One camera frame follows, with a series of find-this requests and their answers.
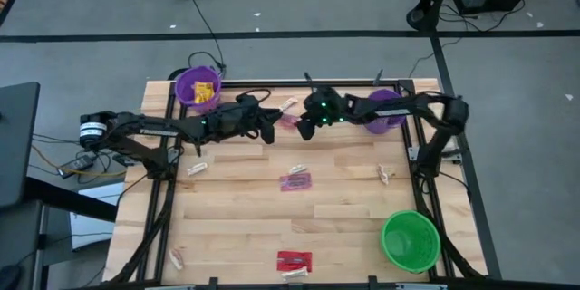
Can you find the black computer mouse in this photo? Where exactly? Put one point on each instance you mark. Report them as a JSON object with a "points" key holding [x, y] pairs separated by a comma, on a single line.
{"points": [[10, 277]]}

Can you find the green plastic bucket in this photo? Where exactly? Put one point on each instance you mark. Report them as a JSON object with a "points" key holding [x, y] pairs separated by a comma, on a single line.
{"points": [[410, 241]]}

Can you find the dark grey side desk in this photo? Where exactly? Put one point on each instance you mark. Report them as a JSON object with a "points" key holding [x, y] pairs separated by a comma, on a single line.
{"points": [[18, 145]]}

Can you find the red candy packet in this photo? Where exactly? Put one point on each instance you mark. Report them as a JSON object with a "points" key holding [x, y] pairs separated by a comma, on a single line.
{"points": [[294, 261]]}

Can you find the white panel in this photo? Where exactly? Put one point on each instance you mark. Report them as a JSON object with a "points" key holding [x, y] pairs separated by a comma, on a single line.
{"points": [[90, 233]]}

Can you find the pink candy packet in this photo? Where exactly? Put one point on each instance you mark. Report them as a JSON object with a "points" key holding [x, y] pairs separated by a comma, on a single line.
{"points": [[295, 182], [289, 121]]}

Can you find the black table clamp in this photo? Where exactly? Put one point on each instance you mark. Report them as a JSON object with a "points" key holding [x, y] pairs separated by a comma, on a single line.
{"points": [[213, 283], [372, 282]]}

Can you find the black power adapter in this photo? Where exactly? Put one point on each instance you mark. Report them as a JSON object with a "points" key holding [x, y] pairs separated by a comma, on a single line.
{"points": [[74, 164]]}

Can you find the black aluminium table frame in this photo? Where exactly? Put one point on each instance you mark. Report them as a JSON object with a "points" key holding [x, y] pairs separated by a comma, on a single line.
{"points": [[235, 84]]}

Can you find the purple plastic bucket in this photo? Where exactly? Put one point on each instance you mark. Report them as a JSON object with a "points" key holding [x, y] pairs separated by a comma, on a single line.
{"points": [[186, 86], [383, 96]]}

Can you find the yellow Sour Patch packet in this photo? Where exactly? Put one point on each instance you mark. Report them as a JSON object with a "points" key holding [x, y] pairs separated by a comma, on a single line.
{"points": [[204, 92]]}

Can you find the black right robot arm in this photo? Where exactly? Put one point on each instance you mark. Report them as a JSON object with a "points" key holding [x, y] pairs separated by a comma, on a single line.
{"points": [[394, 109]]}

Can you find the small grey clamp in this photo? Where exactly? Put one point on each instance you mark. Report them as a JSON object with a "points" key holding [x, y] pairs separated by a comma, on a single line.
{"points": [[378, 77]]}

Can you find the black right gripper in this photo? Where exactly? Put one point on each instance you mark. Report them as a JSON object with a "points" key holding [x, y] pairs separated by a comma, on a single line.
{"points": [[321, 112]]}

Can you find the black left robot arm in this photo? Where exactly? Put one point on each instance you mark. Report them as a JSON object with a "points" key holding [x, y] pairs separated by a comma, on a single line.
{"points": [[149, 129]]}

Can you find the black plug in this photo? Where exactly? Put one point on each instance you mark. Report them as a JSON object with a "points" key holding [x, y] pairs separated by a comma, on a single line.
{"points": [[124, 159]]}

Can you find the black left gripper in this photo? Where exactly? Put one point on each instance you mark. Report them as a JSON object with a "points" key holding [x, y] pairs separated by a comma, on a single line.
{"points": [[251, 115]]}

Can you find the black crossbar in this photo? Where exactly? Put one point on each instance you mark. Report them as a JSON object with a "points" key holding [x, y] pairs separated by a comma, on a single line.
{"points": [[68, 199]]}

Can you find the black floor tape strip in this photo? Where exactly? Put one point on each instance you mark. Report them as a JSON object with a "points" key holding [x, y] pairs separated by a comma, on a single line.
{"points": [[446, 77], [317, 34]]}

